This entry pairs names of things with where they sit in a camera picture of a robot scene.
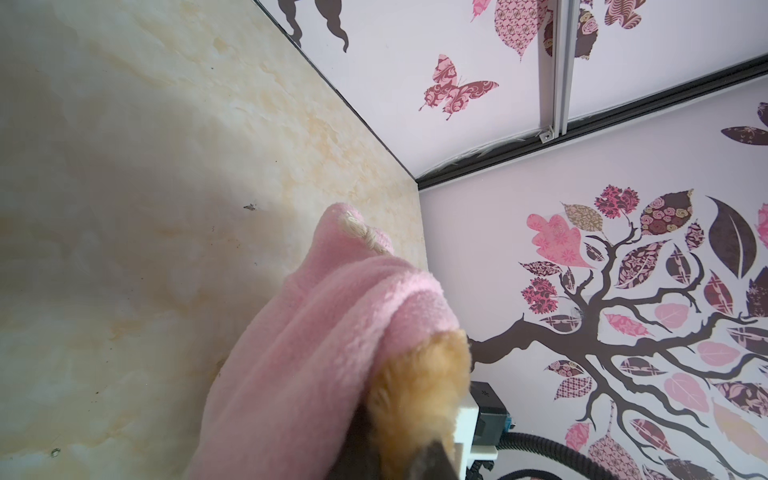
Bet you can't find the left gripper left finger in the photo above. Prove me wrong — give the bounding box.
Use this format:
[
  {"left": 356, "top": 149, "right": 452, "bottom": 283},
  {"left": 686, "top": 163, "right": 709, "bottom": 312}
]
[{"left": 326, "top": 407, "right": 381, "bottom": 480}]

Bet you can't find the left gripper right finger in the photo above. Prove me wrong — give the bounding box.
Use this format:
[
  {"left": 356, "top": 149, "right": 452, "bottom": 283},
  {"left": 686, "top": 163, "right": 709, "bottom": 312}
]
[{"left": 404, "top": 441, "right": 458, "bottom": 480}]

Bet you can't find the brown teddy bear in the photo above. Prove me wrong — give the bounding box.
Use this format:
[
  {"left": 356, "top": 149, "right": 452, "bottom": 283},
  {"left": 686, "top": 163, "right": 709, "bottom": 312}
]
[{"left": 365, "top": 330, "right": 471, "bottom": 479}]

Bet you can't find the pink knitted bear sweater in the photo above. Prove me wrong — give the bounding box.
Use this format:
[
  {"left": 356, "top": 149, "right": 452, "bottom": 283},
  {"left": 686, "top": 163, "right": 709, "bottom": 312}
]
[{"left": 186, "top": 203, "right": 463, "bottom": 479}]

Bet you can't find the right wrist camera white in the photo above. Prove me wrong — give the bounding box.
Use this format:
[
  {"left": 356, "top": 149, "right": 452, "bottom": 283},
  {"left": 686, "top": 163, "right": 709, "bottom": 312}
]
[{"left": 454, "top": 381, "right": 510, "bottom": 473}]

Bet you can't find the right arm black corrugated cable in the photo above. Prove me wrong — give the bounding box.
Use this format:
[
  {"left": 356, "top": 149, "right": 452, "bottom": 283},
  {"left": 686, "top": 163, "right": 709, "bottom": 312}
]
[{"left": 494, "top": 433, "right": 622, "bottom": 480}]

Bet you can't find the back aluminium rail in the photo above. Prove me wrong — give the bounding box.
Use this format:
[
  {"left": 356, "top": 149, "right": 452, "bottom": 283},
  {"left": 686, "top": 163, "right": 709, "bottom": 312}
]
[{"left": 539, "top": 0, "right": 579, "bottom": 144}]

